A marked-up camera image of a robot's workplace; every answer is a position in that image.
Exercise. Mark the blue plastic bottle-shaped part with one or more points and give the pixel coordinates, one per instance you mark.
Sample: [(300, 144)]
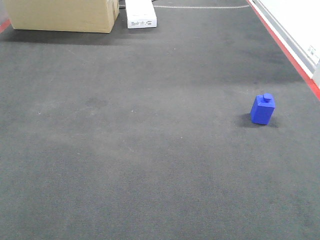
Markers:
[(262, 109)]

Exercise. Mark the long white carton box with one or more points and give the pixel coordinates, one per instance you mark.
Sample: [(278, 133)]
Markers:
[(140, 14)]

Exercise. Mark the large cardboard box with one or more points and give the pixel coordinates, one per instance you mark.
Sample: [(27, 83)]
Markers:
[(85, 16)]

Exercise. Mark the white board with aluminium frame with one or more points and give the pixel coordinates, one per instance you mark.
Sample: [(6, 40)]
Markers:
[(295, 26)]

